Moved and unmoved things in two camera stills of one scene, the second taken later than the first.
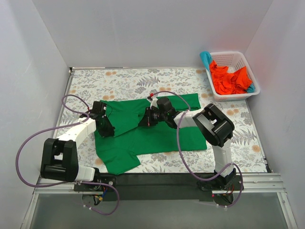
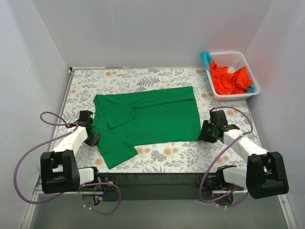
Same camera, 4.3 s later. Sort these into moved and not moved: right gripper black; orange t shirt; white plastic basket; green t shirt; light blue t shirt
Moved: right gripper black; green t shirt
Not moved: orange t shirt; light blue t shirt; white plastic basket
